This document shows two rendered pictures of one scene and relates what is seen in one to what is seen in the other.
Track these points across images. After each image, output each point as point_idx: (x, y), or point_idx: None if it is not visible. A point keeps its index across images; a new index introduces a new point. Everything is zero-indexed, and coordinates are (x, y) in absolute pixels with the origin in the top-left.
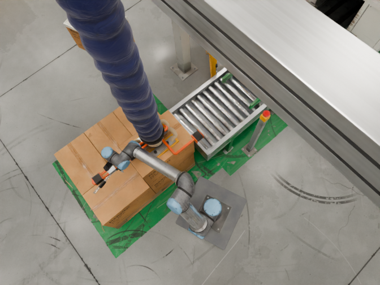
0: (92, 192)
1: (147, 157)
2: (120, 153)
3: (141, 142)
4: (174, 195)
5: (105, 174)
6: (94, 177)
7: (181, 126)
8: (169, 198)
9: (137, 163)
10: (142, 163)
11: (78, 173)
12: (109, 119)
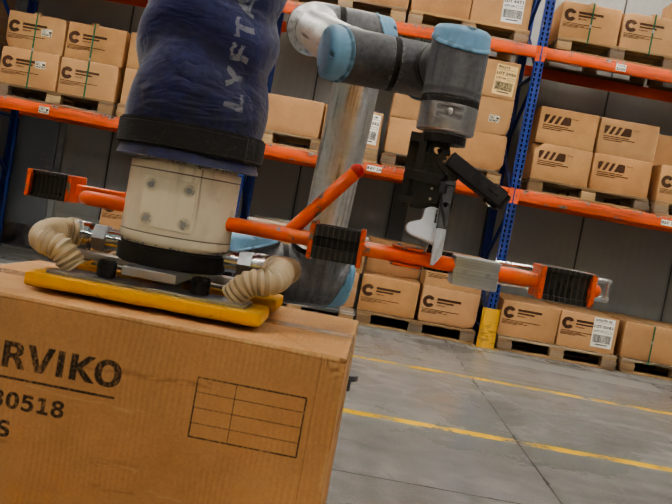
0: None
1: (341, 21)
2: (413, 46)
3: (250, 221)
4: (368, 13)
5: None
6: (578, 271)
7: (0, 266)
8: (382, 25)
9: (327, 326)
10: (309, 320)
11: None
12: None
